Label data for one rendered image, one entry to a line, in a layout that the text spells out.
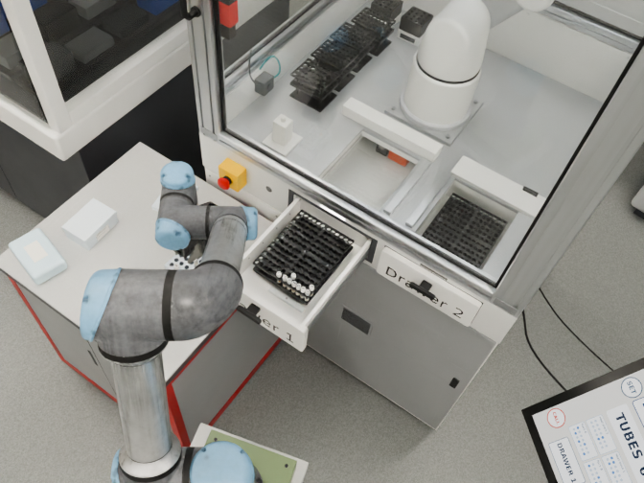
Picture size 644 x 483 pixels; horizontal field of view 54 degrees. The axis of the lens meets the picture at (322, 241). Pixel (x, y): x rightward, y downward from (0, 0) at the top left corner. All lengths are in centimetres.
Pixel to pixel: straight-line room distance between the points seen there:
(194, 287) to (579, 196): 73
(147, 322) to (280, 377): 150
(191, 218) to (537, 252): 75
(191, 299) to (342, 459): 148
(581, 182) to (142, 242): 120
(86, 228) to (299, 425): 107
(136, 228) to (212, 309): 93
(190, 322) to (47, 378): 164
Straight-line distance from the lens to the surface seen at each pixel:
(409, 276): 168
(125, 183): 202
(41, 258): 186
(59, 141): 201
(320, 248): 167
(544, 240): 139
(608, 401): 143
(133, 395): 114
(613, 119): 117
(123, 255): 186
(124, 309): 101
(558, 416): 147
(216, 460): 128
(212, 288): 101
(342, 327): 216
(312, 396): 245
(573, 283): 298
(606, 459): 143
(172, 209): 139
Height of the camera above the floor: 228
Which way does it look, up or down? 55 degrees down
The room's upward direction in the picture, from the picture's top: 8 degrees clockwise
